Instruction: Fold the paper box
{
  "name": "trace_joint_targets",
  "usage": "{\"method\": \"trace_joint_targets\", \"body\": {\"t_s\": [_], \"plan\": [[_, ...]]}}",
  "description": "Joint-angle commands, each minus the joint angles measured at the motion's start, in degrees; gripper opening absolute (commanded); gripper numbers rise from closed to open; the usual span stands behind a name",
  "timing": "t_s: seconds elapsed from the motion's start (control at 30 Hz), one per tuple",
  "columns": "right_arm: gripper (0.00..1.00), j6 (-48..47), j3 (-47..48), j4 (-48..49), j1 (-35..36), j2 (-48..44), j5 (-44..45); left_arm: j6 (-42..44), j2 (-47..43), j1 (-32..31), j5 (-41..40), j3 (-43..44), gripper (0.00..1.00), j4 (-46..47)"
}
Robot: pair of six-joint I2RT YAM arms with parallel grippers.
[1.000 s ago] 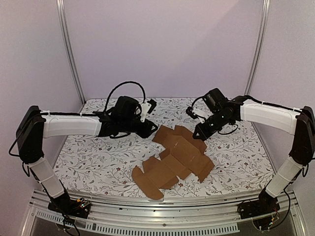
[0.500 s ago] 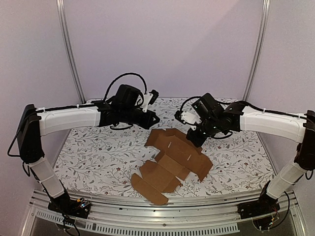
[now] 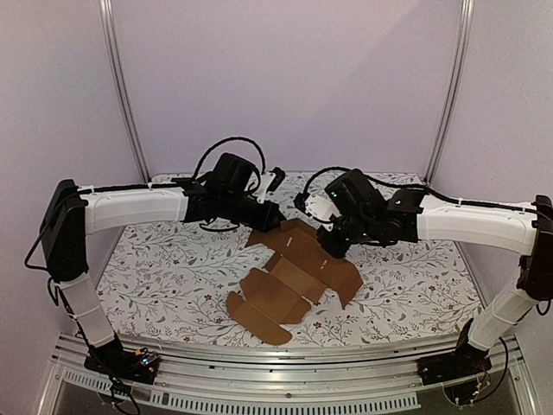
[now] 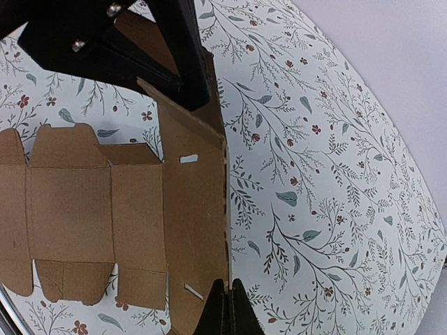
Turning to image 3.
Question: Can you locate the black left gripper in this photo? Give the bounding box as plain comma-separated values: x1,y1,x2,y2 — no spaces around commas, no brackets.
219,190,287,233

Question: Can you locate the brown cardboard box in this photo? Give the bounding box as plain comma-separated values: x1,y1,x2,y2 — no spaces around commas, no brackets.
226,219,363,346

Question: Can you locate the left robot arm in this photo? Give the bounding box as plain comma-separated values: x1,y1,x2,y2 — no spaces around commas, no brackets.
31,152,285,375

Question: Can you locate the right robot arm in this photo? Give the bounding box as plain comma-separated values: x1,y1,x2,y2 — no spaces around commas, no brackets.
306,169,552,377

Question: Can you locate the floral patterned table mat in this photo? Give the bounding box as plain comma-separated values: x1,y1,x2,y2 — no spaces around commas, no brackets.
97,220,482,348

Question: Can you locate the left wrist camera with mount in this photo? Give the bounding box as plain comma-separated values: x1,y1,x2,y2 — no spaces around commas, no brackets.
252,167,286,204

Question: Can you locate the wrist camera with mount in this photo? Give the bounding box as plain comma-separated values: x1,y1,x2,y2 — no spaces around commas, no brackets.
294,193,341,229
252,167,286,204

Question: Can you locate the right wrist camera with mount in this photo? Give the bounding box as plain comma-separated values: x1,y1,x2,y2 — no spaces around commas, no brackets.
294,193,341,229

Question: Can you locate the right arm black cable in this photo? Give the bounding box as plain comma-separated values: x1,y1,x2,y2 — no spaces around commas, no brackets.
297,167,537,217

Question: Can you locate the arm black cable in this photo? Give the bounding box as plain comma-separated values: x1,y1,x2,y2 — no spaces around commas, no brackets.
189,137,267,191
297,167,537,217

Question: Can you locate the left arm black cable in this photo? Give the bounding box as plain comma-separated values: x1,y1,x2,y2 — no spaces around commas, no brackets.
189,137,267,191

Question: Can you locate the aluminium front rail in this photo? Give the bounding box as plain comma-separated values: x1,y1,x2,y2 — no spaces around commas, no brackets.
35,332,541,415

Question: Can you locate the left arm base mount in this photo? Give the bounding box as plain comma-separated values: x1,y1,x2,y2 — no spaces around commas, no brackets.
84,344,160,385

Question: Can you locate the left aluminium frame post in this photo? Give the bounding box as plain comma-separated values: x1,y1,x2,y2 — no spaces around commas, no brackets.
99,0,151,182

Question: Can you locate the aluminium frame post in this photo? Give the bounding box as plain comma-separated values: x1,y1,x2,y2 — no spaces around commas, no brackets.
424,0,475,184
99,0,151,182

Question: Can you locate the right aluminium frame post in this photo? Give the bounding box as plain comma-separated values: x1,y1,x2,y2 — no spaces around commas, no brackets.
424,0,475,184

